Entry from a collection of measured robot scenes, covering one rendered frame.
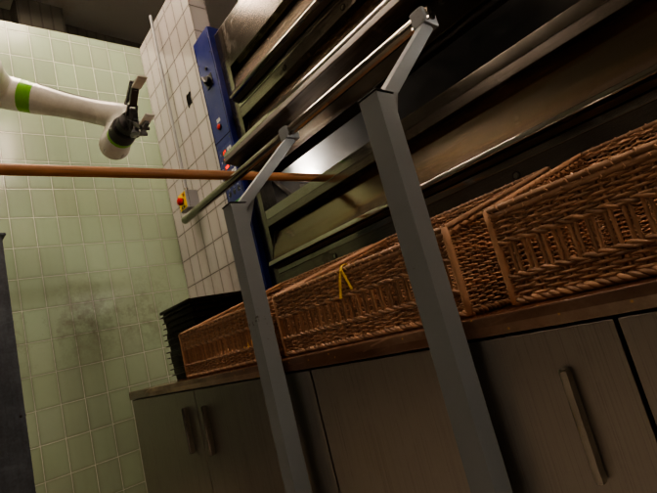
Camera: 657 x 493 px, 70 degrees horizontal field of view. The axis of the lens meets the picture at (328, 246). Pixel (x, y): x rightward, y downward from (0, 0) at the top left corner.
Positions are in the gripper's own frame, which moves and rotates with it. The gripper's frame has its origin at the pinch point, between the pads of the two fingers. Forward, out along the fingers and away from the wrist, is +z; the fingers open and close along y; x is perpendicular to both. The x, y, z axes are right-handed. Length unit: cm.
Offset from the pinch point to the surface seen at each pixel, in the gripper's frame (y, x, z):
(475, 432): 105, 5, 92
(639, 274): 90, -5, 114
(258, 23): -43, -55, -1
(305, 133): 12, -56, 9
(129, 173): 30.5, 12.4, 7.4
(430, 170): 50, -54, 59
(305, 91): 9, -41, 30
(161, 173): 30.3, 3.0, 7.5
